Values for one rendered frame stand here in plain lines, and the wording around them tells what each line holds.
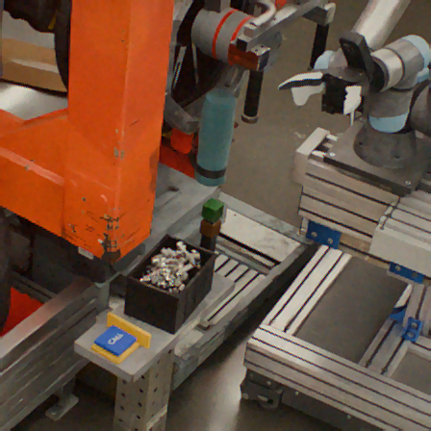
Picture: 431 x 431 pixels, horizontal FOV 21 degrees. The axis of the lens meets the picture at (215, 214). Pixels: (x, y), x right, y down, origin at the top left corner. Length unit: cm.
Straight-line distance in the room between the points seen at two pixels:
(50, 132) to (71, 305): 44
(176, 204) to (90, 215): 80
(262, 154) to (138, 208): 149
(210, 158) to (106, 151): 54
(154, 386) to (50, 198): 52
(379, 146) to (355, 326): 67
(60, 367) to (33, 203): 43
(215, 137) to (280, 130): 131
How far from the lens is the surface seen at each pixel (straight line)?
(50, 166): 280
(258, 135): 430
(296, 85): 217
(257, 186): 403
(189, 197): 354
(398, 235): 268
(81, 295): 290
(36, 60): 463
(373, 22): 243
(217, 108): 301
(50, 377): 297
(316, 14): 312
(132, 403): 290
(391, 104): 235
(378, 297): 332
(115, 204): 268
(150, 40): 252
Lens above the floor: 229
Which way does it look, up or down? 36 degrees down
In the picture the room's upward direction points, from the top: 8 degrees clockwise
